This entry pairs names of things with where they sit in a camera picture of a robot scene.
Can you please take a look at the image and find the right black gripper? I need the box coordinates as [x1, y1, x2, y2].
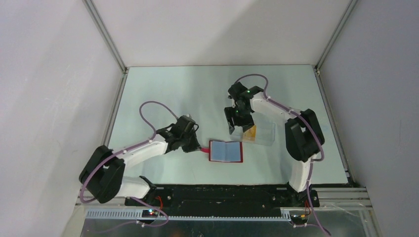
[224, 105, 254, 134]

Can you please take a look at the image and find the red leather card holder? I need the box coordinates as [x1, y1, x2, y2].
[201, 140, 244, 163]

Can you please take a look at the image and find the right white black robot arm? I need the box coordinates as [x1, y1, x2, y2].
[224, 82, 325, 206]

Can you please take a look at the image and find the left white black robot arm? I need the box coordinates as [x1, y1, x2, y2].
[79, 115, 202, 206]

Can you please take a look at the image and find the orange credit card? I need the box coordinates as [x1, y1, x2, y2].
[242, 125, 257, 142]

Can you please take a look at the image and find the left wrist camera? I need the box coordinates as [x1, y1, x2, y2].
[176, 115, 197, 132]

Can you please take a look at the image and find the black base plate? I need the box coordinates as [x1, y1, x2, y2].
[141, 184, 320, 207]

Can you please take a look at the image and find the right aluminium frame post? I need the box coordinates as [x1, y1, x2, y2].
[315, 0, 359, 71]

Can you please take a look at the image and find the aluminium frame post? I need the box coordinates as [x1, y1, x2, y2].
[315, 0, 359, 71]
[82, 0, 127, 74]

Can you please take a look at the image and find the grey slotted cable duct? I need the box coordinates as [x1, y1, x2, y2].
[85, 208, 291, 222]

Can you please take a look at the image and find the aluminium front rail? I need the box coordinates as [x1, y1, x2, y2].
[313, 188, 373, 211]

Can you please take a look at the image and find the left aluminium frame post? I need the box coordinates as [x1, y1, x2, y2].
[82, 0, 127, 74]

